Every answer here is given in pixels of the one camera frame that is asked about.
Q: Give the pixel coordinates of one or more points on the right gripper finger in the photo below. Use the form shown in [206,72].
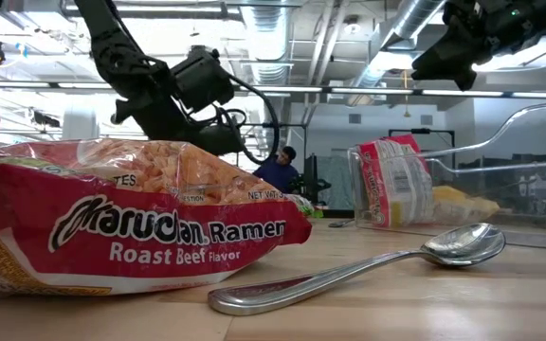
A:
[436,59]
[436,72]

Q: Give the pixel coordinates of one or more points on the red yellow ramen packet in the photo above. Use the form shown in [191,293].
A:
[396,189]

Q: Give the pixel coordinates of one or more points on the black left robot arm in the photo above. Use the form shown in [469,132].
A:
[112,47]

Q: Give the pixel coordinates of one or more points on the long ceiling light strip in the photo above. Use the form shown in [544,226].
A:
[372,90]

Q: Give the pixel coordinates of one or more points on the person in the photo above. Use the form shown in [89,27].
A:
[278,173]

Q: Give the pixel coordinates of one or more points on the roast beef ramen packet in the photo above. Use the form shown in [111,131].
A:
[135,246]

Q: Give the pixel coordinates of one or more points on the yellow noodle packet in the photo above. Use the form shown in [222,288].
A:
[462,206]

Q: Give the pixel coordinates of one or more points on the black background equipment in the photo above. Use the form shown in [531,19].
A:
[312,175]

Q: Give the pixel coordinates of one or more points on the clear plastic container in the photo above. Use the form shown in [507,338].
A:
[538,203]

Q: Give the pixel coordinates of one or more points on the shiny silver spoon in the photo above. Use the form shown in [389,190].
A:
[462,244]

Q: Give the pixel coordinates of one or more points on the dark metal spoon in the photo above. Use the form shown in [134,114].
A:
[339,223]

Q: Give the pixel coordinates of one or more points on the slim silver duct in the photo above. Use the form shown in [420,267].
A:
[415,14]

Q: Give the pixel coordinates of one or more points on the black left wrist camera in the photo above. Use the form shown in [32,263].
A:
[202,80]

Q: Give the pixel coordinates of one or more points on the large ribbed silver duct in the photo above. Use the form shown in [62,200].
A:
[268,28]

